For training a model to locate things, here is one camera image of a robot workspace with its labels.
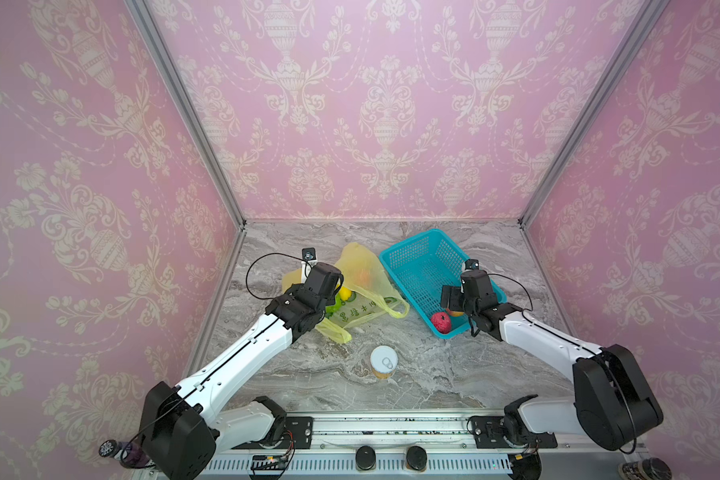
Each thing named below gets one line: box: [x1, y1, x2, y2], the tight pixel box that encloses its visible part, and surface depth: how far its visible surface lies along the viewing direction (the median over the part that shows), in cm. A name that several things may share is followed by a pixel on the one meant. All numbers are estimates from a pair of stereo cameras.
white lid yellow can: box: [370, 345, 399, 380], surface depth 82 cm
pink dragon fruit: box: [430, 311, 451, 334], surface depth 89 cm
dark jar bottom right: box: [618, 457, 673, 480], surface depth 64 cm
